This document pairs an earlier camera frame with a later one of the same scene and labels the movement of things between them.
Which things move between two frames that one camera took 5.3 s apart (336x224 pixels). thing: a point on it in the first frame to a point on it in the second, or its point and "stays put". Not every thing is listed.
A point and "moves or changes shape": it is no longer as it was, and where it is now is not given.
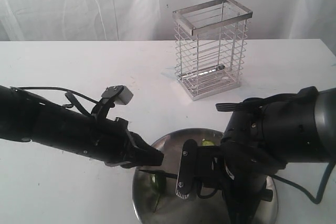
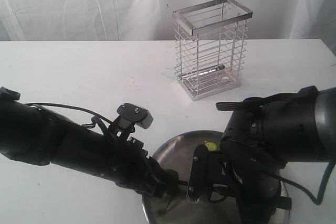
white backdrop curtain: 138,6 stays put
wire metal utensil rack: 211,44 stays put
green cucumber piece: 158,182 moves or changes shape
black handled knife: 160,175 moves or changes shape
